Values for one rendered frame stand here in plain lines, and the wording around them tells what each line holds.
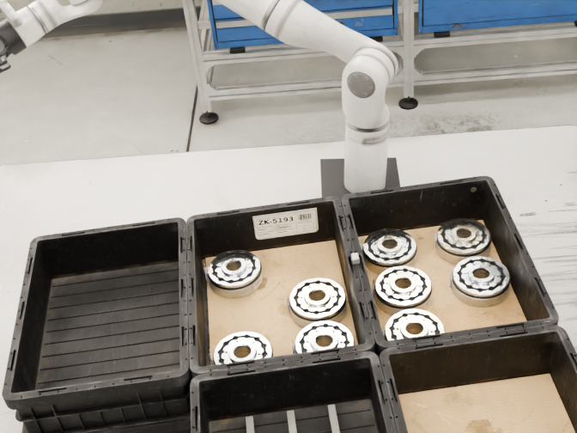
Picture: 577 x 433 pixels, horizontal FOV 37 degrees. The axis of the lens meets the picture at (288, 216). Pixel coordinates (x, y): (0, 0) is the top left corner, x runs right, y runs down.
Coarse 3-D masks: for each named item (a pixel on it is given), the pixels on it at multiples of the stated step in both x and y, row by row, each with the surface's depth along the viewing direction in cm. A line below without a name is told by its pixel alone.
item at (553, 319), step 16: (480, 176) 169; (368, 192) 169; (384, 192) 168; (400, 192) 168; (496, 192) 165; (352, 224) 162; (512, 224) 158; (352, 240) 159; (528, 256) 151; (528, 272) 149; (368, 288) 149; (544, 288) 145; (368, 304) 146; (544, 304) 142; (544, 320) 140; (432, 336) 139; (448, 336) 139; (464, 336) 139
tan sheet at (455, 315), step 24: (360, 240) 173; (432, 240) 171; (432, 264) 166; (432, 288) 161; (384, 312) 158; (432, 312) 157; (456, 312) 156; (480, 312) 156; (504, 312) 155; (384, 336) 153
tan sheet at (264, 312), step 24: (264, 264) 170; (288, 264) 170; (312, 264) 169; (336, 264) 169; (264, 288) 165; (288, 288) 165; (216, 312) 162; (240, 312) 161; (264, 312) 160; (216, 336) 157; (264, 336) 156; (288, 336) 155
